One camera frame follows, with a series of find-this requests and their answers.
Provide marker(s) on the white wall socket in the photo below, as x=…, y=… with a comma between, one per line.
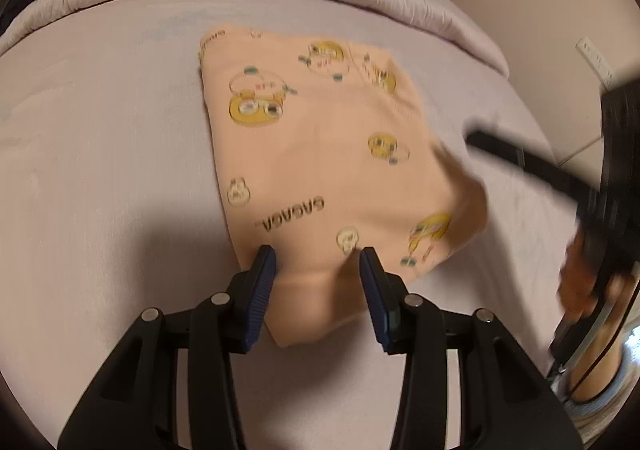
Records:
x=595, y=60

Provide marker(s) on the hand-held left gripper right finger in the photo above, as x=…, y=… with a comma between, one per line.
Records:
x=372, y=295

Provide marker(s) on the peach printed garment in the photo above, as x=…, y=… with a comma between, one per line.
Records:
x=320, y=144

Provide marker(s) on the light grey bed sheet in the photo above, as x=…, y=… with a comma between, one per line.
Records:
x=100, y=154

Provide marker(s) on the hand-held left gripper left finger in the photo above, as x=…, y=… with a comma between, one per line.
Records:
x=260, y=295

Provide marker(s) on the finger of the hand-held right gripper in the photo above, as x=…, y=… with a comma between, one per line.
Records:
x=525, y=162

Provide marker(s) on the person's right hand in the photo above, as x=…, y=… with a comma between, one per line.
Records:
x=577, y=290

